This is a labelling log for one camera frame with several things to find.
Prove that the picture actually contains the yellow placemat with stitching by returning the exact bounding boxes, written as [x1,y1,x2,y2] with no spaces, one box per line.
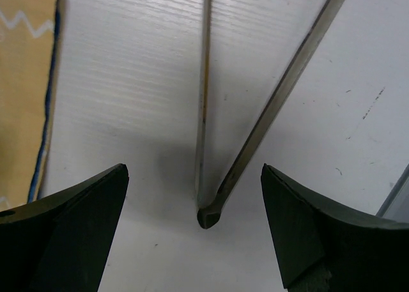
[1,0,66,211]

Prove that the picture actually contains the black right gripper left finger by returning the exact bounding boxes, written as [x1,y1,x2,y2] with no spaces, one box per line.
[1,164,129,291]

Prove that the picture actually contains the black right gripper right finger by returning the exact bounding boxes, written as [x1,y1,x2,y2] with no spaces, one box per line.
[261,165,408,291]

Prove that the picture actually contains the aluminium table edge rail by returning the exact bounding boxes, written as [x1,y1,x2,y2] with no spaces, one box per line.
[376,165,409,223]

